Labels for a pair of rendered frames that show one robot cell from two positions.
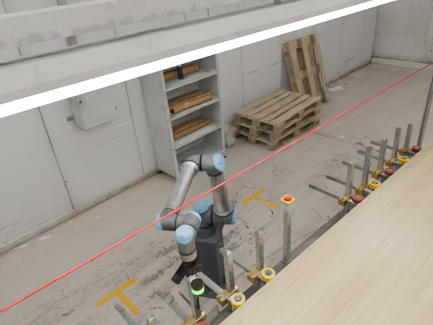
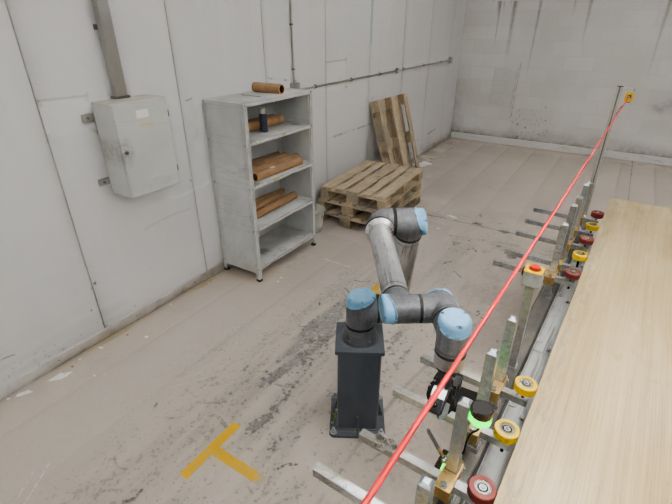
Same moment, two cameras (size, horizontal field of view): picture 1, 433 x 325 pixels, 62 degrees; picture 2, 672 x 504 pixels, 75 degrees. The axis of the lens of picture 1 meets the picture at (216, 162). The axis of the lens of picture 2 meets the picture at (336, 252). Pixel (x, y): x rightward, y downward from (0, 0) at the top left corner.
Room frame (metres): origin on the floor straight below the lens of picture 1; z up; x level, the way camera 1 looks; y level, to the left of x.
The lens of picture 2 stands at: (0.52, 0.77, 2.10)
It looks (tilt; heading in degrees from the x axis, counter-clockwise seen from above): 28 degrees down; 344
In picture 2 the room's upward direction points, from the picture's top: straight up
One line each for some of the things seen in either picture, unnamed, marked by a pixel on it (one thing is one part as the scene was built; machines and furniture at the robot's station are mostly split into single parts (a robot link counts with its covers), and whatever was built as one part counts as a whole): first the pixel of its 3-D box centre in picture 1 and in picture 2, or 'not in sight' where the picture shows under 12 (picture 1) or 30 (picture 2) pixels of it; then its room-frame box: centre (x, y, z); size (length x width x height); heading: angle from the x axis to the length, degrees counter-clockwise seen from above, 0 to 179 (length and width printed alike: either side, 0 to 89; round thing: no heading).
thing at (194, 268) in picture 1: (190, 264); (447, 378); (1.39, 0.18, 1.15); 0.09 x 0.08 x 0.12; 130
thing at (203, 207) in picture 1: (203, 212); (362, 307); (2.29, 0.14, 0.79); 0.17 x 0.15 x 0.18; 76
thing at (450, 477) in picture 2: (194, 322); (450, 478); (1.27, 0.19, 0.85); 0.14 x 0.06 x 0.05; 130
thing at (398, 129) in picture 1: (394, 151); (577, 217); (2.72, -1.55, 0.92); 0.04 x 0.04 x 0.48; 40
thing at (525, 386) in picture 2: (268, 279); (523, 393); (1.50, -0.24, 0.85); 0.08 x 0.08 x 0.11
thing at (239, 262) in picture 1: (244, 266); (471, 378); (1.66, -0.11, 0.82); 0.44 x 0.03 x 0.04; 40
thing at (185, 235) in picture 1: (185, 239); (452, 333); (1.38, 0.19, 1.32); 0.10 x 0.09 x 0.12; 166
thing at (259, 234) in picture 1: (259, 261); (501, 367); (1.61, -0.21, 0.90); 0.04 x 0.04 x 0.48; 40
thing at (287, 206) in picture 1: (287, 204); (533, 277); (1.77, -0.41, 1.18); 0.07 x 0.07 x 0.08; 40
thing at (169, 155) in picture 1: (185, 113); (267, 182); (4.44, 0.34, 0.78); 0.90 x 0.45 x 1.55; 132
